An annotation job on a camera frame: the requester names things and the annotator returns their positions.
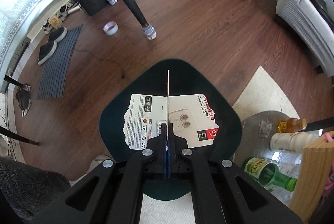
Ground torn white cardboard package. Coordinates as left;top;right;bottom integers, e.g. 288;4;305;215
123;94;220;150

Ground dark green trash bin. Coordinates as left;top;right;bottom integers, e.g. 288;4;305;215
99;59;242;198

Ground green glass bottle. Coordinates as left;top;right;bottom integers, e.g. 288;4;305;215
242;157;297;192

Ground amber glass bottle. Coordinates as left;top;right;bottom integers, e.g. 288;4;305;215
277;118;307;133

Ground wooden box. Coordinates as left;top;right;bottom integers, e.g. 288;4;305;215
289;131;333;223

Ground grey striped floor mat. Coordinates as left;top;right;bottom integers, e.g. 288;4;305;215
37;25;83;100

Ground dark slipper pair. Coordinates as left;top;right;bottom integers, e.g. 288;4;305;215
37;27;68;65

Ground roll of clear tape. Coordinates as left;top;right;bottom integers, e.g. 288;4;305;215
103;21;119;36

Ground grey armchair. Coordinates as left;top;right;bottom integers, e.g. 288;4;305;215
276;0;333;77

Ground black handbag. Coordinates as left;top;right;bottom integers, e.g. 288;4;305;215
310;0;334;31

